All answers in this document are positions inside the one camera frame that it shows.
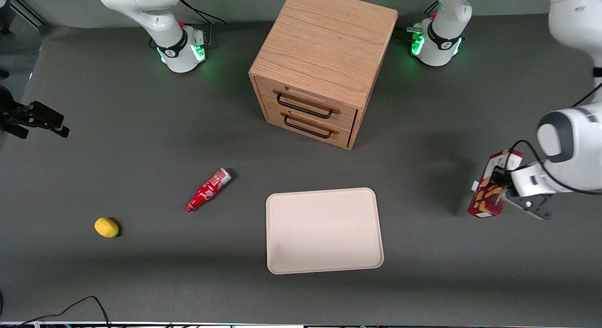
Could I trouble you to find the yellow lemon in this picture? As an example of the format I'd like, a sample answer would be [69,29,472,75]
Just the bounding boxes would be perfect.
[94,217,119,238]

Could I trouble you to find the red cola bottle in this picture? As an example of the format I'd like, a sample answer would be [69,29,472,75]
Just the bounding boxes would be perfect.
[184,168,233,213]

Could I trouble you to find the wooden drawer cabinet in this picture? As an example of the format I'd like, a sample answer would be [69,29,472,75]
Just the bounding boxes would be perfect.
[248,0,399,151]

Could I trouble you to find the red cookie box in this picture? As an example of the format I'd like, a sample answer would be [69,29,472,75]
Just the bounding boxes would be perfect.
[467,149,523,219]

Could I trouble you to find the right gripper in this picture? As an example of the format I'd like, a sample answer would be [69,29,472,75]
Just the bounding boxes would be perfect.
[0,86,70,139]

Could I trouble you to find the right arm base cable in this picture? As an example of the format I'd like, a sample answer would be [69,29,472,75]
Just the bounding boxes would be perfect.
[179,0,227,51]

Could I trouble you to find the wooden drawer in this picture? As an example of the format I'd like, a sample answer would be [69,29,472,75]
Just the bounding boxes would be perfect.
[265,106,353,149]
[254,76,359,131]

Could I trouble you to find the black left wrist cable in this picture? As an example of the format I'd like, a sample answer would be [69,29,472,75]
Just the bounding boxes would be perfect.
[509,140,602,196]

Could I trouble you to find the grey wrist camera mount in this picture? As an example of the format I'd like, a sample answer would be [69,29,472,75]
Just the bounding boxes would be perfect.
[505,191,553,220]

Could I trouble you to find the black drawer handle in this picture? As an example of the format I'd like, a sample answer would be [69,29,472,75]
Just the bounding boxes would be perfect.
[284,114,333,139]
[277,93,333,119]

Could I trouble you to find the cream rectangular tray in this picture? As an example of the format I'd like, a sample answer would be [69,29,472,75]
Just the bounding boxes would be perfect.
[266,187,384,275]

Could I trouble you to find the dark metal rail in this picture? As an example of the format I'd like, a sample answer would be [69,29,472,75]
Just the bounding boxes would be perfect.
[8,0,48,27]

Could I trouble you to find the left arm base cable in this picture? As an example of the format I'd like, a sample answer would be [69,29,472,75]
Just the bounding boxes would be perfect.
[394,3,440,42]

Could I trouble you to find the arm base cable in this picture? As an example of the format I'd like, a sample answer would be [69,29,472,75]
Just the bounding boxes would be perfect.
[179,0,227,51]
[394,3,440,42]

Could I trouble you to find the black loose table cable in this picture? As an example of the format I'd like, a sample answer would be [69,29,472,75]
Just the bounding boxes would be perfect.
[0,296,111,328]

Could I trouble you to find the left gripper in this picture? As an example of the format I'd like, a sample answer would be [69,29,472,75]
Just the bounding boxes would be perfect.
[491,161,572,197]

